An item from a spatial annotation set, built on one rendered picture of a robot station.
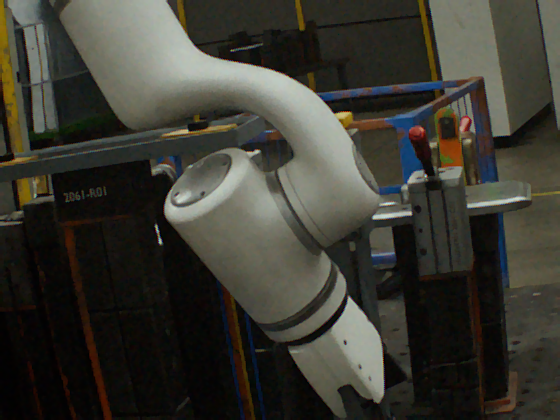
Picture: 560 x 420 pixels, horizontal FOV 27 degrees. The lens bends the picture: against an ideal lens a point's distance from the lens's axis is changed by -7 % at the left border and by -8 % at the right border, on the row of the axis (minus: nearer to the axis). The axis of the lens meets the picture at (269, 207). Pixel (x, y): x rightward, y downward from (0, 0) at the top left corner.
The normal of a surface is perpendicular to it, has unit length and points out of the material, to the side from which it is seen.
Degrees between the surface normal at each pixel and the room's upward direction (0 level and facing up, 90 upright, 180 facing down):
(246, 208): 93
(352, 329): 71
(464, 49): 90
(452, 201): 90
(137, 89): 92
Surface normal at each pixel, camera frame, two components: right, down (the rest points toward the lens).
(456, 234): -0.21, 0.18
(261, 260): 0.23, 0.41
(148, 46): 0.19, -0.11
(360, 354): 0.83, -0.37
